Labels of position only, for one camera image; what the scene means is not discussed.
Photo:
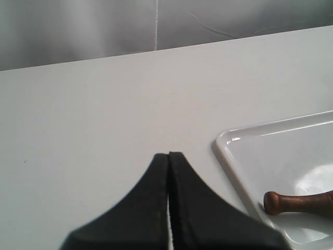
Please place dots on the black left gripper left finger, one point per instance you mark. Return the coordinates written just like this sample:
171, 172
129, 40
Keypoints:
138, 221

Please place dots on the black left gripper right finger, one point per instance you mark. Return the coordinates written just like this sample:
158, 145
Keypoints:
200, 219

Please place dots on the dark brown wooden pestle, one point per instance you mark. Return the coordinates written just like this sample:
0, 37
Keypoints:
317, 204

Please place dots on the white rectangular plastic tray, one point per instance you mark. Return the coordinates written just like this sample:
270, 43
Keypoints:
291, 157

